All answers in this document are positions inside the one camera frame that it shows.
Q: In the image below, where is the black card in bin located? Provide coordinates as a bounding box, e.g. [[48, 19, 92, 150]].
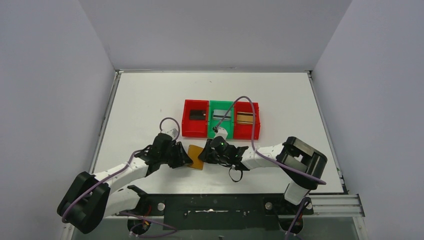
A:
[[189, 109, 206, 121]]

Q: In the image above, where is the yellow leather card holder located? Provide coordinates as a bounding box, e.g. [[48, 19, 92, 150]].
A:
[[187, 144, 204, 171]]

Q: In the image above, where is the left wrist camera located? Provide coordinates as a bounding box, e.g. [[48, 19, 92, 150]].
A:
[[163, 128, 180, 140]]

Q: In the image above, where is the silver card in bin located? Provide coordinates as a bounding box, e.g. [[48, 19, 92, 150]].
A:
[[212, 109, 232, 121]]

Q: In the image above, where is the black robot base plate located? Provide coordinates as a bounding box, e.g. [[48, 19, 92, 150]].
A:
[[127, 193, 302, 231]]

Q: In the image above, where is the green plastic bin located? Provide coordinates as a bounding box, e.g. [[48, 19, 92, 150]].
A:
[[207, 100, 234, 139]]

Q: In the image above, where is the red plastic bin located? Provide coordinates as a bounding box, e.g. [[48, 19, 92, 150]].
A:
[[233, 101, 261, 140], [181, 99, 209, 138]]

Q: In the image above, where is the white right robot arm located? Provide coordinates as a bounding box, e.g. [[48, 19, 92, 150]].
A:
[[198, 136, 328, 205]]

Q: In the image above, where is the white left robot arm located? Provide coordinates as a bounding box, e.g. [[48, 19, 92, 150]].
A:
[[57, 133, 193, 234]]

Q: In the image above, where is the gold card in bin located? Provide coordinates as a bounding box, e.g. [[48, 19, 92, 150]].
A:
[[236, 111, 255, 125]]

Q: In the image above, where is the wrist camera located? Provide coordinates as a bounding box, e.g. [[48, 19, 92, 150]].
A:
[[163, 128, 180, 140], [214, 127, 228, 140]]

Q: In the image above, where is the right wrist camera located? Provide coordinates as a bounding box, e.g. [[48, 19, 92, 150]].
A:
[[214, 127, 228, 140]]

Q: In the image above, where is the right red plastic bin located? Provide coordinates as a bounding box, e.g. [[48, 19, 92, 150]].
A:
[[233, 101, 261, 140]]

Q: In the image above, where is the aluminium table frame rail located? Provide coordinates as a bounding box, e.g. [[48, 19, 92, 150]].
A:
[[309, 194, 365, 218]]

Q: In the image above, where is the left red plastic bin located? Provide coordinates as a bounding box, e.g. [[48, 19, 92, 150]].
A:
[[181, 99, 209, 138]]

